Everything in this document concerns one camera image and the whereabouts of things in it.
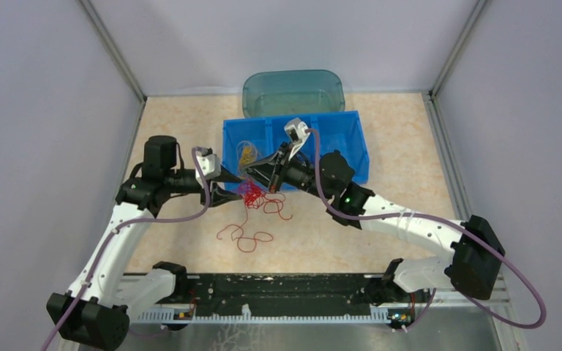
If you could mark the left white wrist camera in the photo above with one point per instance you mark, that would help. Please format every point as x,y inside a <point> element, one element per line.
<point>208,163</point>

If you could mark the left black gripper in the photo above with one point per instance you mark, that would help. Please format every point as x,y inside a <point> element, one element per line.
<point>217,196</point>

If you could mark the blue three-compartment plastic bin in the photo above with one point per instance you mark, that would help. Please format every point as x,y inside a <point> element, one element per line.
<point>338,131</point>

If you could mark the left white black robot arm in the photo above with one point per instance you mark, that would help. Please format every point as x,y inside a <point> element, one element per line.
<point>159,190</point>

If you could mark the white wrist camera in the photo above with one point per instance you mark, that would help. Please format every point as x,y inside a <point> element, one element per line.
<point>208,163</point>
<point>297,131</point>

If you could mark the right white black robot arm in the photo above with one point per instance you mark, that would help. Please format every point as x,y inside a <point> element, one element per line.
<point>462,251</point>

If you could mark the right aluminium frame post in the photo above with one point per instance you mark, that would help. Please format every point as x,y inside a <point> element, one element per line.
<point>462,41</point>

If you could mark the aluminium frame post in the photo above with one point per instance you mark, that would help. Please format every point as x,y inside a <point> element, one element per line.
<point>112,49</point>
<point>462,41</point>

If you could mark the left aluminium frame post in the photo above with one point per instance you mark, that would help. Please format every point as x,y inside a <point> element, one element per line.
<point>112,49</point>

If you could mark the teal transparent plastic tub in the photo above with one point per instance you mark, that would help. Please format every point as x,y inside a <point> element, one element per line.
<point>291,92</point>

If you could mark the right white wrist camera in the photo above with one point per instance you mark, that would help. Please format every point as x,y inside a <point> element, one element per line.
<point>297,131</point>

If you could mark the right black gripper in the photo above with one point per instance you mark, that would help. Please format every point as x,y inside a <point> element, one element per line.
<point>280,170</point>

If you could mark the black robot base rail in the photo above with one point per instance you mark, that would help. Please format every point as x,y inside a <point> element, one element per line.
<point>330,298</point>

